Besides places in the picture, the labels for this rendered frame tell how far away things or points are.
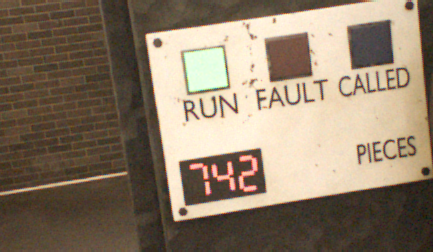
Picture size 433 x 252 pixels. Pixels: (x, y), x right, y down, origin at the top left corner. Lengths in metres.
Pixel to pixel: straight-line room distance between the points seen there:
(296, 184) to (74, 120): 6.02
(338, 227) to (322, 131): 0.11
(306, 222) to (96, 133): 6.00
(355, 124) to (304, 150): 0.06
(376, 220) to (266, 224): 0.11
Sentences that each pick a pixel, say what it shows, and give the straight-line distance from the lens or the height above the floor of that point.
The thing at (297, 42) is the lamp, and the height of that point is 1.21.
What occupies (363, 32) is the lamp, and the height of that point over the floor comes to 1.21.
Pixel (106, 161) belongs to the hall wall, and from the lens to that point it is 6.72.
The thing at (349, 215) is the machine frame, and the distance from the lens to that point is 0.74.
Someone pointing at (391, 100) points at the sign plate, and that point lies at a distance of 0.71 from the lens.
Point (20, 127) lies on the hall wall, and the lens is 6.73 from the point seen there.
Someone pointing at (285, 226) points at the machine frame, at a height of 1.03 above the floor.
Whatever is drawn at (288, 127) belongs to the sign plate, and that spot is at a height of 1.13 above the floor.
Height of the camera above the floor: 1.24
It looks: 8 degrees down
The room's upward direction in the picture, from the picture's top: 8 degrees counter-clockwise
